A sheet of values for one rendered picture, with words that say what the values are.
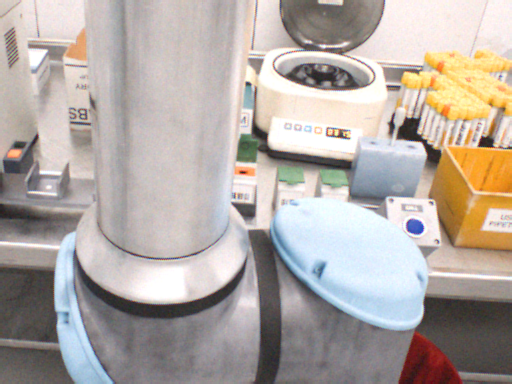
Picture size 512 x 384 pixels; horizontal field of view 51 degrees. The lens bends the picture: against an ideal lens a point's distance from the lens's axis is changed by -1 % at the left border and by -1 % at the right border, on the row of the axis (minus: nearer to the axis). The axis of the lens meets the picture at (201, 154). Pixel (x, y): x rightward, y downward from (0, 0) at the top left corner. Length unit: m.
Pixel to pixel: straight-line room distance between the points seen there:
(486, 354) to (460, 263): 0.79
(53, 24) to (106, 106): 1.10
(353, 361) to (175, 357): 0.12
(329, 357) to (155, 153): 0.20
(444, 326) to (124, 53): 1.47
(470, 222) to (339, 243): 0.49
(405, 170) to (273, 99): 0.27
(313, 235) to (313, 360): 0.08
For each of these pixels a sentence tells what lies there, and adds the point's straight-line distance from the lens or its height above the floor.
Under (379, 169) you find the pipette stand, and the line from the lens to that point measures 0.89.
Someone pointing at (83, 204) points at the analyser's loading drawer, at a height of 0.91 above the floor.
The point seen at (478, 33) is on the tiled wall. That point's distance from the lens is 1.43.
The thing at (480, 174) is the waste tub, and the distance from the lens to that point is 0.98.
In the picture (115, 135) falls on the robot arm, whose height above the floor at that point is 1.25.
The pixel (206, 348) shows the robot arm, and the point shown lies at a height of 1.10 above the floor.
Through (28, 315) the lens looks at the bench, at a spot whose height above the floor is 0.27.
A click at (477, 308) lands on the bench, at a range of 1.75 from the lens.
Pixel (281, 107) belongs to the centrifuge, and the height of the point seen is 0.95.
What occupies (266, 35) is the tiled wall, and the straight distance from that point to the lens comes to 1.31.
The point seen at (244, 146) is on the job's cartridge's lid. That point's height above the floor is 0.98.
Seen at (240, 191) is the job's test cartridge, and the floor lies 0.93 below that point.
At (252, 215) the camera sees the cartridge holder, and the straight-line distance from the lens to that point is 0.81.
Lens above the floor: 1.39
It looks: 31 degrees down
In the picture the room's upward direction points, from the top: 3 degrees clockwise
